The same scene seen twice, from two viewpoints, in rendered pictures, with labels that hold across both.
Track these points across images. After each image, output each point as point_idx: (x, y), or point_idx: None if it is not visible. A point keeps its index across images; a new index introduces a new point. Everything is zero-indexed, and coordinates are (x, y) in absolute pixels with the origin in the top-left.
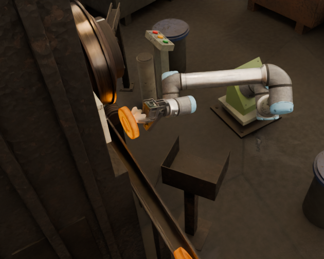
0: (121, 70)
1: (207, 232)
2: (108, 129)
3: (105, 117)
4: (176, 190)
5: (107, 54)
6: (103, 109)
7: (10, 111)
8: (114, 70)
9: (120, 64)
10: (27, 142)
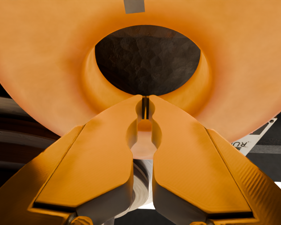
0: (105, 222)
1: None
2: (263, 134)
3: (252, 147)
4: None
5: (150, 203)
6: (246, 154)
7: None
8: (131, 202)
9: (112, 224)
10: None
